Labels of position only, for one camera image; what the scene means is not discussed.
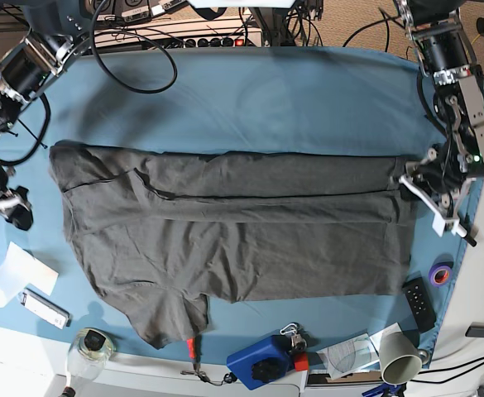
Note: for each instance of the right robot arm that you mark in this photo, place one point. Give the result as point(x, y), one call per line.
point(58, 33)

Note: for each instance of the white marker pen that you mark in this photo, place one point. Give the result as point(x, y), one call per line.
point(467, 237)

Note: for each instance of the power strip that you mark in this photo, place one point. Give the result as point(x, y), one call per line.
point(213, 41)

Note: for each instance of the red handled screwdriver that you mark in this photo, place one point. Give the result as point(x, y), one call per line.
point(193, 352)

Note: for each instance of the black remote control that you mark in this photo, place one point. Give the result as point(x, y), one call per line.
point(420, 305)

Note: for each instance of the paper with drawing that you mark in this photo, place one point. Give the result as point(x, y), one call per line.
point(355, 354)

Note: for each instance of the silver carabiner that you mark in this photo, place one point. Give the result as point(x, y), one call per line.
point(290, 330)

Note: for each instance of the blue plastic box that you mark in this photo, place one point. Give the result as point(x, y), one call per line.
point(262, 362)

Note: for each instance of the white black box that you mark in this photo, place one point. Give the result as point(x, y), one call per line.
point(44, 309)

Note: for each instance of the dark grey T-shirt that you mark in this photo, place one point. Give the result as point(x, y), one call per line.
point(157, 235)

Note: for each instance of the small padlock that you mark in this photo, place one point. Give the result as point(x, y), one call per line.
point(298, 344)

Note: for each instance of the black power adapter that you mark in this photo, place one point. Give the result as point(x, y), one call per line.
point(482, 331)

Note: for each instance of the grey green cup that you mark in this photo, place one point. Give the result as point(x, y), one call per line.
point(399, 359)

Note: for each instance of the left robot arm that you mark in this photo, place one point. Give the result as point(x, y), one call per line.
point(450, 84)

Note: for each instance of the purple tape roll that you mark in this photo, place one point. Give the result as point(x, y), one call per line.
point(440, 273)

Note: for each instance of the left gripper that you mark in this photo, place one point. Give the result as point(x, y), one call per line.
point(441, 175)

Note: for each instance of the blue table cloth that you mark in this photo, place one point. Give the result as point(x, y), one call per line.
point(322, 101)

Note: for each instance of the clear glass jar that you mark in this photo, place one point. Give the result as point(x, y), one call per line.
point(88, 355)

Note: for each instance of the red small block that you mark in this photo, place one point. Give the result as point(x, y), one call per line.
point(301, 362)

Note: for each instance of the white paper roll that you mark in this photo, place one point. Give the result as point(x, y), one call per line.
point(20, 269)

